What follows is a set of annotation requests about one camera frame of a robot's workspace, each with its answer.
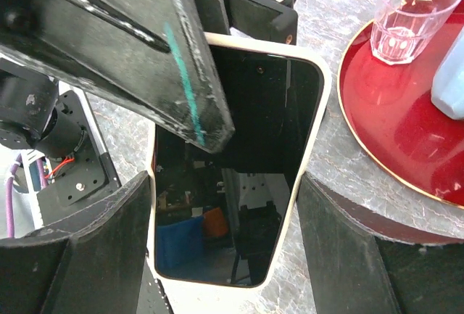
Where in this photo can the black phone stand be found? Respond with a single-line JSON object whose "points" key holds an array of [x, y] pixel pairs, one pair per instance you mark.
{"points": [[266, 20]]}

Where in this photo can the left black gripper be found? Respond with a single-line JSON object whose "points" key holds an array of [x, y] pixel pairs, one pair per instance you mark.
{"points": [[149, 56]]}

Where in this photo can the red round tray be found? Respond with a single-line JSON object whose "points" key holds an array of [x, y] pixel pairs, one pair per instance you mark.
{"points": [[389, 112]]}

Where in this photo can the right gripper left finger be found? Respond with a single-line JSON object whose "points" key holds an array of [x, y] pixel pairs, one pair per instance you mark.
{"points": [[89, 262]]}

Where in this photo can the light blue mug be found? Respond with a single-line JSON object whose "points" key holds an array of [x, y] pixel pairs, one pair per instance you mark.
{"points": [[447, 85]]}

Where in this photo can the phone with pink case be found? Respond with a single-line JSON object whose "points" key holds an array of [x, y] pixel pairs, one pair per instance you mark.
{"points": [[218, 220]]}

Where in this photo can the clear plastic cup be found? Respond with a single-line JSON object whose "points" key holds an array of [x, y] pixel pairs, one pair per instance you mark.
{"points": [[403, 28]]}

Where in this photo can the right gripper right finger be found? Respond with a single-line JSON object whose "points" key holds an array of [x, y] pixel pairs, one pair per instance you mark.
{"points": [[362, 262]]}

